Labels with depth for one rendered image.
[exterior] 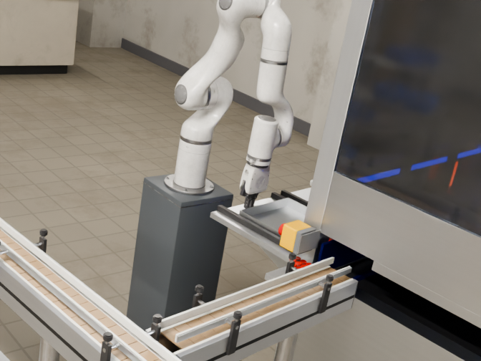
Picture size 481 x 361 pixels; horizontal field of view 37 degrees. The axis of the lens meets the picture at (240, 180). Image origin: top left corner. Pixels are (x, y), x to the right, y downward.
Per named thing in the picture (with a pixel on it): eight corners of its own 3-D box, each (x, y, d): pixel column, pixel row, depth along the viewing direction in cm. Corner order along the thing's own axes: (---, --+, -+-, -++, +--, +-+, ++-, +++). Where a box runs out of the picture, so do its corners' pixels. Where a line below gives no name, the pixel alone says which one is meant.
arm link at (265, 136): (261, 148, 249) (242, 151, 242) (269, 112, 244) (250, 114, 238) (278, 157, 243) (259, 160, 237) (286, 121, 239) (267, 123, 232)
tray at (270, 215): (361, 243, 244) (363, 234, 242) (314, 261, 225) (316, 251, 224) (286, 205, 264) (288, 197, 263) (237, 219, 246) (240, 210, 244)
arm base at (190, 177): (154, 178, 273) (160, 132, 266) (194, 173, 285) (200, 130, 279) (183, 198, 260) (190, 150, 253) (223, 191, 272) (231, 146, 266)
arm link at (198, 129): (173, 135, 266) (182, 72, 257) (210, 131, 278) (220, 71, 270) (193, 146, 258) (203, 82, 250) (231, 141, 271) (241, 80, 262)
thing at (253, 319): (315, 286, 218) (326, 240, 212) (356, 310, 208) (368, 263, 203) (136, 359, 169) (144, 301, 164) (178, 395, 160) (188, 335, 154)
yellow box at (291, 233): (311, 250, 214) (316, 228, 211) (296, 256, 209) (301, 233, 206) (293, 240, 218) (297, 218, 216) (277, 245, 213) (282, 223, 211)
